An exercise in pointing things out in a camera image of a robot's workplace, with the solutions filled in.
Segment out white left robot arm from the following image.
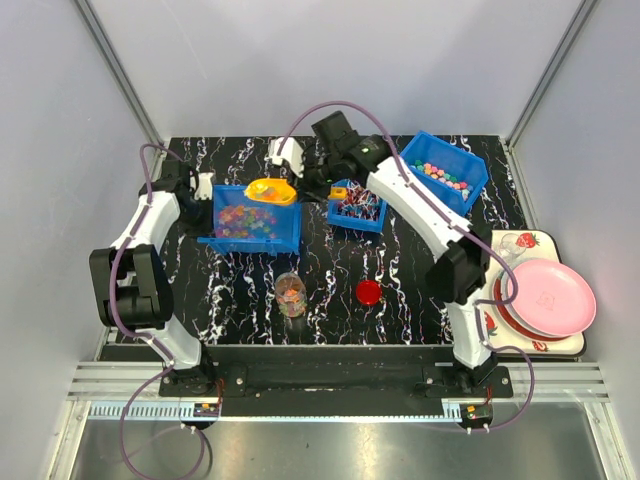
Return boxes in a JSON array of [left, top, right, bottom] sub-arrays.
[[89, 160, 216, 396]]

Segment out red plate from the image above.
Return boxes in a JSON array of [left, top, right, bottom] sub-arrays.
[[492, 273, 565, 342]]

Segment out blue bin with flower candies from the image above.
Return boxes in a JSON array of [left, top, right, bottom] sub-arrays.
[[400, 131, 489, 216]]

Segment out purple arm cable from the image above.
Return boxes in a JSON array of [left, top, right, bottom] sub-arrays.
[[110, 143, 216, 475], [277, 101, 539, 434]]

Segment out aluminium corner post right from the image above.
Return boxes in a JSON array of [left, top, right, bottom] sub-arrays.
[[505, 0, 599, 148]]

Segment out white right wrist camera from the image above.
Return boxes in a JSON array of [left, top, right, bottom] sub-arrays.
[[265, 137, 304, 178]]

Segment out aluminium corner post left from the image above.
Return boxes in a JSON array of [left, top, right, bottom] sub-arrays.
[[71, 0, 163, 143]]

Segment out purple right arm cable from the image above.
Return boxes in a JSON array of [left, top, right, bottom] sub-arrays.
[[277, 101, 539, 434]]

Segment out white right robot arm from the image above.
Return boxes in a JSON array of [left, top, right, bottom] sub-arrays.
[[271, 111, 497, 397]]

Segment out blue bin with star candies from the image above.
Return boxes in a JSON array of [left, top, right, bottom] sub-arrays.
[[197, 185, 302, 256]]

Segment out yellow plastic scoop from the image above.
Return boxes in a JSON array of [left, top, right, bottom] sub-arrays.
[[244, 178, 347, 207]]

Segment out strawberry print tray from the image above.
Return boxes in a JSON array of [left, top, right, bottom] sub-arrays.
[[483, 230, 597, 358]]

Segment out clear glass cup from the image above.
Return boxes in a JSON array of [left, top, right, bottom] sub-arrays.
[[498, 233, 526, 264]]

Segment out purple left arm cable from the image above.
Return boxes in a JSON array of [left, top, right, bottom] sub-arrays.
[[110, 143, 216, 475]]

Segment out clear plastic jar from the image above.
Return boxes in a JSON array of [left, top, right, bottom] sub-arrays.
[[275, 272, 307, 318]]

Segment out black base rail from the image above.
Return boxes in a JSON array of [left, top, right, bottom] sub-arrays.
[[159, 345, 514, 421]]

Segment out pink plate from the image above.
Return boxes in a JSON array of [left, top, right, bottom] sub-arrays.
[[506, 258, 597, 337]]

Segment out red jar lid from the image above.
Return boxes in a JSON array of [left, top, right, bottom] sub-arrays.
[[356, 280, 382, 306]]

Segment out blue bin with lollipops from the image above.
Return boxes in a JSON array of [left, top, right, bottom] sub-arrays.
[[327, 180, 387, 234]]

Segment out aluminium corner post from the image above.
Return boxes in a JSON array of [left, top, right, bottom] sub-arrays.
[[71, 0, 163, 143], [505, 0, 599, 148]]

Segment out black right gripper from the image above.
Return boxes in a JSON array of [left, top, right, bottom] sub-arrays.
[[286, 152, 342, 205]]

